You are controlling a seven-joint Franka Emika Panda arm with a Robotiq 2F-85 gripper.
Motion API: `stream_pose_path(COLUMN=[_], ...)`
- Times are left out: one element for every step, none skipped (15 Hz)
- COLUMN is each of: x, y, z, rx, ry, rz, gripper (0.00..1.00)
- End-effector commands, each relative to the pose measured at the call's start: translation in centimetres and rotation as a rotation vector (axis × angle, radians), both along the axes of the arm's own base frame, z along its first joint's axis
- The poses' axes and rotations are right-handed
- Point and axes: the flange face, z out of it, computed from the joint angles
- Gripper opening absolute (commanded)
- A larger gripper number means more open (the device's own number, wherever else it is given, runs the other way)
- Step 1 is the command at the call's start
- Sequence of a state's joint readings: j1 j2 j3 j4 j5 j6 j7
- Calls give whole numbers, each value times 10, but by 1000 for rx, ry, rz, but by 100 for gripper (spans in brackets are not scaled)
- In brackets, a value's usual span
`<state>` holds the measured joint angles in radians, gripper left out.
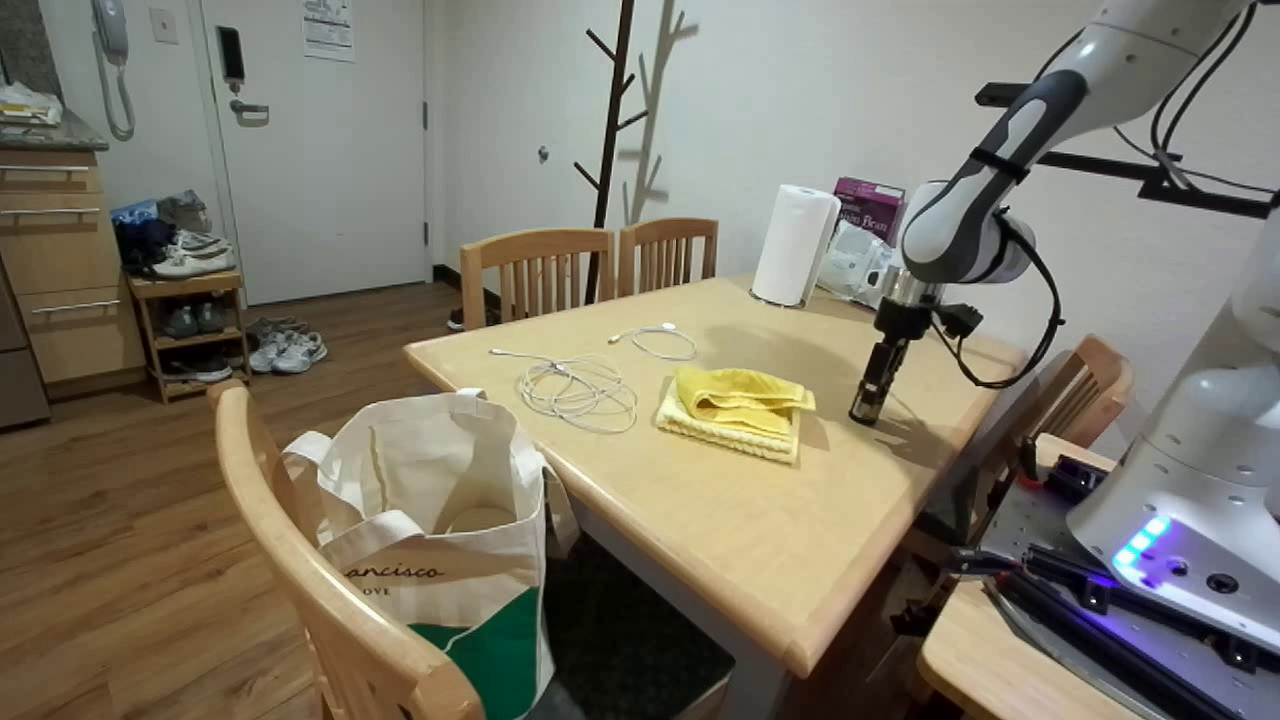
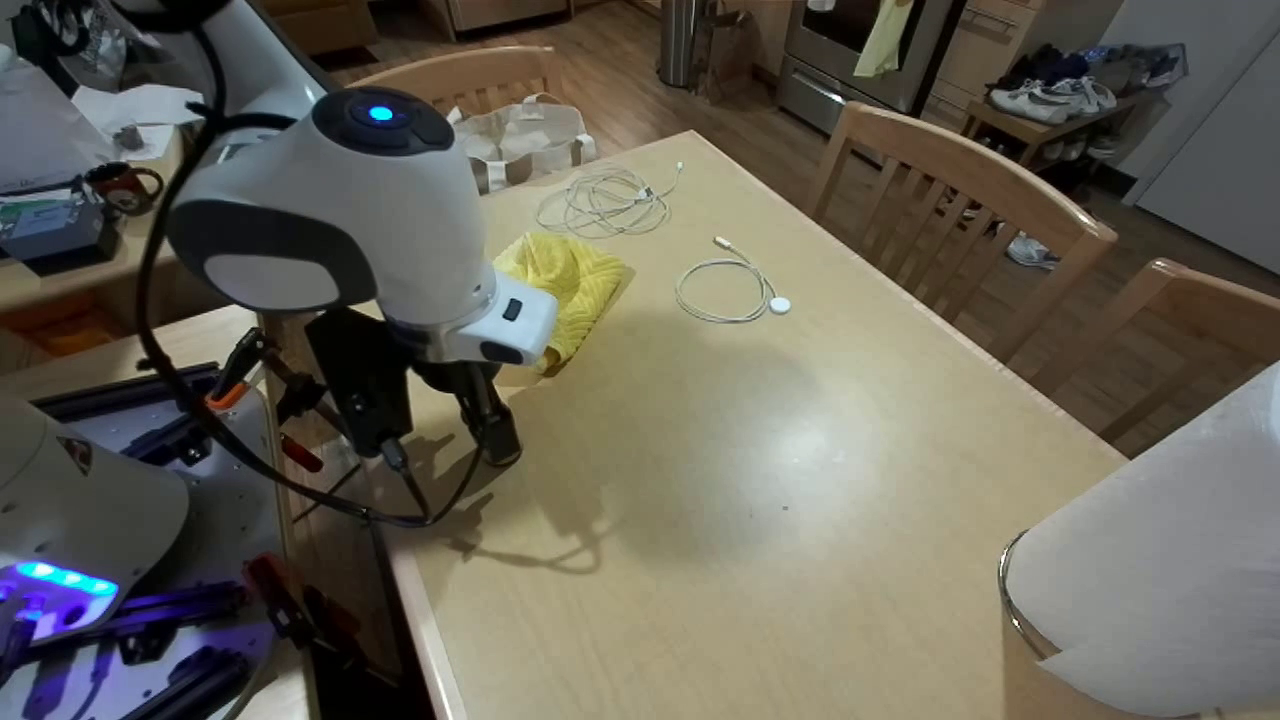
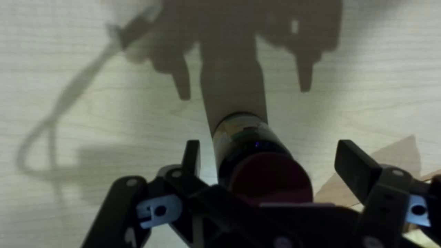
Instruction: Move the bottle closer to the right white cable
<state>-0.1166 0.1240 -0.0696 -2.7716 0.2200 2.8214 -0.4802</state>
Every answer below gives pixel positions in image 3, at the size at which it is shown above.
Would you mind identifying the small bottle dark red cap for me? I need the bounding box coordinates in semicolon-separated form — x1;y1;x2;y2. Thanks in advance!
211;111;314;205

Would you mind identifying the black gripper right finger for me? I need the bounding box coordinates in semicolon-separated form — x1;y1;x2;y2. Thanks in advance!
334;137;441;248

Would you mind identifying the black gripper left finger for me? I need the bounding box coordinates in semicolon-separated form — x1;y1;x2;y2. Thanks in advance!
81;139;208;248

